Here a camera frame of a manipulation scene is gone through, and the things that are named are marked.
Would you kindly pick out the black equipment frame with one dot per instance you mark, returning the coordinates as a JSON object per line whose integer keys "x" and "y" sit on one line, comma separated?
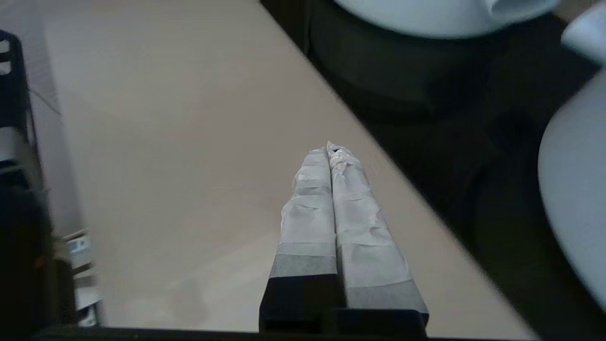
{"x": 19, "y": 237}

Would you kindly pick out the white pot with steel insert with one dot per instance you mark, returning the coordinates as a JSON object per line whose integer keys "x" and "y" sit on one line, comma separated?
{"x": 582, "y": 189}
{"x": 426, "y": 19}

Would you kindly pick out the large black induction cooktop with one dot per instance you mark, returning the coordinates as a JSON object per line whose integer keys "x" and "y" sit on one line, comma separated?
{"x": 450, "y": 142}

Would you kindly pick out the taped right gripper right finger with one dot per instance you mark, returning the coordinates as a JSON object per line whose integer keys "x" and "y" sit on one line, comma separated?
{"x": 369, "y": 246}

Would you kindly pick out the white plastic box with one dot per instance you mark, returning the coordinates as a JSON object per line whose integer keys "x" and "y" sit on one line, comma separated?
{"x": 80, "y": 246}

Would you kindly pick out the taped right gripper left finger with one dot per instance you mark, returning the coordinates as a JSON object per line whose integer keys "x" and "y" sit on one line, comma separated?
{"x": 307, "y": 227}

